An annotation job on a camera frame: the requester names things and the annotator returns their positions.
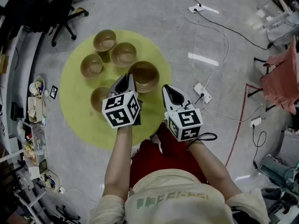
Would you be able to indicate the white perforated box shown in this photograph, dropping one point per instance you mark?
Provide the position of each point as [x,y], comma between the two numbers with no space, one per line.
[33,172]

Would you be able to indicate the pink cloth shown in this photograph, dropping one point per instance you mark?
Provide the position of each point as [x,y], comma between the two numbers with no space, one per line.
[281,80]

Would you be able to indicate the black wheeled chair base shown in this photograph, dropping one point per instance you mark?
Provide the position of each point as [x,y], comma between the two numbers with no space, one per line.
[66,214]

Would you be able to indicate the grey cylindrical device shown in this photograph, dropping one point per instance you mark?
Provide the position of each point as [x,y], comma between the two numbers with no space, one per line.
[274,165]

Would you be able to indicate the person's left forearm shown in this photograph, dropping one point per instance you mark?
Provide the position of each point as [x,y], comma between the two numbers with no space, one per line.
[116,167]

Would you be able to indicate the white bowl with clutter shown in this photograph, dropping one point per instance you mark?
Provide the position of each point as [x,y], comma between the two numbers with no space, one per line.
[37,86]

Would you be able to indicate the clear plastic bin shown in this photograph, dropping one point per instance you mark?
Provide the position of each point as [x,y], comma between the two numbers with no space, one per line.
[35,136]

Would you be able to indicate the person's beige shirt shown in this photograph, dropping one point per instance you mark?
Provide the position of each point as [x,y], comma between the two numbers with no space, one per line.
[177,209]

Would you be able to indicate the white metal shelving unit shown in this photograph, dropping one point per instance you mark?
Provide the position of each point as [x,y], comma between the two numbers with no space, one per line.
[21,62]

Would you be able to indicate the person's right forearm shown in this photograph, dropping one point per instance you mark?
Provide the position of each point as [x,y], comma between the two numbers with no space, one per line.
[210,169]

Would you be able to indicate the white desk frame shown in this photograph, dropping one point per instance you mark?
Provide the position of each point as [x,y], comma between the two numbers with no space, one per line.
[285,6]

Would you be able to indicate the round table, yellow-green cloth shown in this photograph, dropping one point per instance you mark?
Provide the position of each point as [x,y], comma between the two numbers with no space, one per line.
[77,115]

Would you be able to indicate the small black box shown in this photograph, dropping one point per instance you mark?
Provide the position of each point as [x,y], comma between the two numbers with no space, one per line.
[16,111]

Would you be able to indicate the olive box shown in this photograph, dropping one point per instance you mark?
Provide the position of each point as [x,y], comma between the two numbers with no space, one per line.
[43,166]

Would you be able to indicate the black chair frame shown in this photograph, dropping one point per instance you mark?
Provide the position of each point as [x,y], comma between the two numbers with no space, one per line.
[255,92]

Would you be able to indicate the red floor tape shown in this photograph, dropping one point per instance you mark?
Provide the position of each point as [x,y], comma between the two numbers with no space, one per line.
[239,125]

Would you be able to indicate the person's red trousers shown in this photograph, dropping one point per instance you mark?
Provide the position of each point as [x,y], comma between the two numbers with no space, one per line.
[168,155]

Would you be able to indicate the beige cardboard box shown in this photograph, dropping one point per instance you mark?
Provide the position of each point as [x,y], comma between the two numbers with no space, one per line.
[35,108]

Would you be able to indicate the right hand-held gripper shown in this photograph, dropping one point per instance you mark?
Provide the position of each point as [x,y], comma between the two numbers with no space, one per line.
[187,122]

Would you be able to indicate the tan plastic bowl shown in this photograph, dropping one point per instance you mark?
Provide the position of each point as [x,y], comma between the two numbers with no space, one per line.
[146,76]

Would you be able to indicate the black white printed card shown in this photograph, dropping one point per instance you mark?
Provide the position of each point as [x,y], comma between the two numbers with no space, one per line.
[54,92]

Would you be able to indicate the black office chair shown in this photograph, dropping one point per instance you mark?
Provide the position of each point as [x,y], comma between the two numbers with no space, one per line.
[46,10]

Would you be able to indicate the white power strip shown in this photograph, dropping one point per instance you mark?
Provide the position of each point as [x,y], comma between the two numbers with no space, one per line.
[61,190]
[255,122]
[195,8]
[202,92]

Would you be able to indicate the cluster of tan bowls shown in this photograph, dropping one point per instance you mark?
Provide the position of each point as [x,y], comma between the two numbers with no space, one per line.
[123,54]

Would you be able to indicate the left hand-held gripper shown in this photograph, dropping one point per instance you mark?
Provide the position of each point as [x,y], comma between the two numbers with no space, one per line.
[121,111]

